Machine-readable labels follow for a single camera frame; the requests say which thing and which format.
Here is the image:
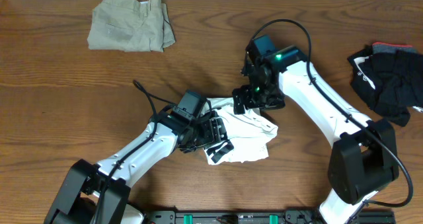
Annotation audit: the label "right black cable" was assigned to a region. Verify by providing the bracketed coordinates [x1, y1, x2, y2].
[244, 19, 414, 224]

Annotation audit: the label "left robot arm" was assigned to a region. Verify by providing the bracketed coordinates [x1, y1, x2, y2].
[44, 91, 227, 223]

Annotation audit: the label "left black cable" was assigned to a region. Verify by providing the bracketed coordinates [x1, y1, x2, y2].
[94, 80, 212, 224]

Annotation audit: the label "black cable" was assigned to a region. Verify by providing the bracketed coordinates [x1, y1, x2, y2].
[244, 19, 414, 224]
[94, 80, 212, 224]

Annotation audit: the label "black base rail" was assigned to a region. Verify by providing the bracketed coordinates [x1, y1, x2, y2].
[142, 209, 397, 224]

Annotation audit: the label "folded khaki shorts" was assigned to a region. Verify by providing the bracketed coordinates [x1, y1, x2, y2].
[87, 0, 176, 52]

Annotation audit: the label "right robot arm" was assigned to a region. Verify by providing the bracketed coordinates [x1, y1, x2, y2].
[233, 35, 399, 223]

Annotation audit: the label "white t-shirt black print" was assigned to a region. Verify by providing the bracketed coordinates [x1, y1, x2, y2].
[204, 98, 278, 165]

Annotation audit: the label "black garment red trim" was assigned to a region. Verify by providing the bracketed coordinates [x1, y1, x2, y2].
[348, 42, 422, 127]

